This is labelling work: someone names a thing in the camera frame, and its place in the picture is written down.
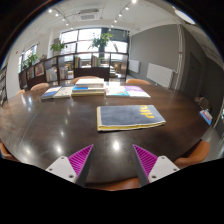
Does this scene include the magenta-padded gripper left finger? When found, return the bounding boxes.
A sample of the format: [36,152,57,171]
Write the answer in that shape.
[45,144,95,187]

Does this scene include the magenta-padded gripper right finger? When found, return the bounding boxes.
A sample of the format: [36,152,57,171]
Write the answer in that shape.
[132,144,181,188]

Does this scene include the grey towel with yellow edge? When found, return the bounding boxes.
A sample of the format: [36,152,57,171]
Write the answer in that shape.
[96,104,167,132]

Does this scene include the blue and red box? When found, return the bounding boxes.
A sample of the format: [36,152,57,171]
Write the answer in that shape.
[199,108,214,126]

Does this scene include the blue book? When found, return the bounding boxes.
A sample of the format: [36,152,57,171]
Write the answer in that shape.
[40,85,63,101]

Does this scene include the purple and white book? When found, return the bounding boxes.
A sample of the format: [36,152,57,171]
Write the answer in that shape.
[123,85,152,100]

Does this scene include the stack of books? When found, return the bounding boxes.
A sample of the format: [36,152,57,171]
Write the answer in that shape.
[71,77,106,98]

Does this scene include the colourful illustrated book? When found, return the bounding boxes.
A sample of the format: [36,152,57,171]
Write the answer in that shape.
[105,85,131,98]

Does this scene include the large white radiator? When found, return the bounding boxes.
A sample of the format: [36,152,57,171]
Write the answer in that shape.
[146,62,175,88]

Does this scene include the grey door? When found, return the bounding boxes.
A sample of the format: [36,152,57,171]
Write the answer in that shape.
[186,53,203,98]

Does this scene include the dark wooden shelf unit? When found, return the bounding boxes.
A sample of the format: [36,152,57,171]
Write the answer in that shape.
[18,51,129,91]

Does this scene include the tall side bookshelf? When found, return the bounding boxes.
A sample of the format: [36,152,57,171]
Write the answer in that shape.
[0,64,8,106]

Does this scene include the small white radiator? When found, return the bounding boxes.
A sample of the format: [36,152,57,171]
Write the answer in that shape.
[128,59,141,74]

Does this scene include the potted plant by window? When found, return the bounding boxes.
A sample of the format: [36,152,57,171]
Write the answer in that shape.
[22,53,39,69]

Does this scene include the small potted plant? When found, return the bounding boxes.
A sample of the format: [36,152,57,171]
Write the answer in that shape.
[49,39,68,56]

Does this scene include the large potted plant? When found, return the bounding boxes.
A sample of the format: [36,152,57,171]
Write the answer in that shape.
[89,32,114,52]

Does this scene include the round ceiling lamp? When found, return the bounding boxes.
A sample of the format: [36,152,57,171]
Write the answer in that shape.
[174,9,196,25]

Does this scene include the ceiling air conditioner unit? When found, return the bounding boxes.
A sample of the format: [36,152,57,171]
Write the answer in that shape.
[78,8,101,22]

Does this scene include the ceiling spot lights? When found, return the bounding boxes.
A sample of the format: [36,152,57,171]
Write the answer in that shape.
[46,0,138,26]

